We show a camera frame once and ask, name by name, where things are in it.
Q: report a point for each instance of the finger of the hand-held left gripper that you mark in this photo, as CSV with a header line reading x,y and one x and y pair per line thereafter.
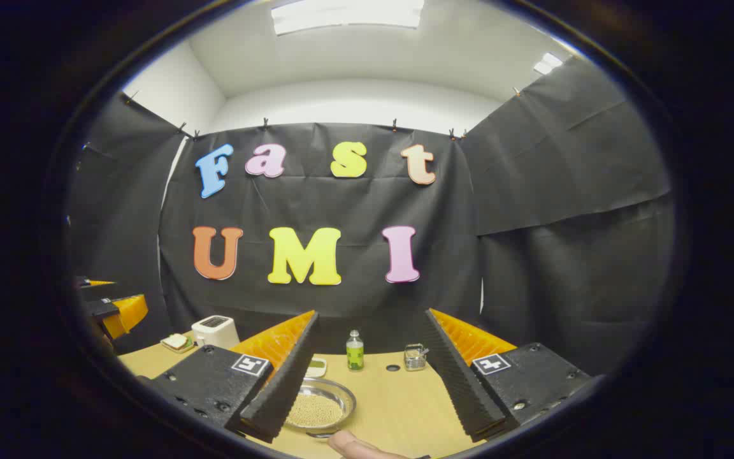
x,y
102,309
86,283

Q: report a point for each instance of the large ceiling light panel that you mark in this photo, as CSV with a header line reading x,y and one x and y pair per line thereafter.
x,y
348,16

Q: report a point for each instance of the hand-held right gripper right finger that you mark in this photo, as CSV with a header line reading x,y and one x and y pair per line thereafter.
x,y
462,389

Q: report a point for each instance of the black backdrop cloth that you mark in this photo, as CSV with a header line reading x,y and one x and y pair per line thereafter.
x,y
341,204

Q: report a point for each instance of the white toaster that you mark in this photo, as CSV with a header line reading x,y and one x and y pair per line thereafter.
x,y
215,331

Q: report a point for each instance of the green label drink bottle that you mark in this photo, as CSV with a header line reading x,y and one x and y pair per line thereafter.
x,y
355,354

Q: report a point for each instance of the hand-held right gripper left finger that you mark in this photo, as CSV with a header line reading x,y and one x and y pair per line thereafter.
x,y
284,389

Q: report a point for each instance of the small plate with toast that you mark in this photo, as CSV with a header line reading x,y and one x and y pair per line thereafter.
x,y
178,343

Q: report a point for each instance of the small ceiling light panel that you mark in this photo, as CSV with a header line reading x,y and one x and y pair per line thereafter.
x,y
547,64

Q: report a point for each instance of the pile of soybeans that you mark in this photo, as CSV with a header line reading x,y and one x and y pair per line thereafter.
x,y
313,411

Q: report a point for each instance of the white divided bean dish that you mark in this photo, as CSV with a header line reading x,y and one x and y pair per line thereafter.
x,y
316,368

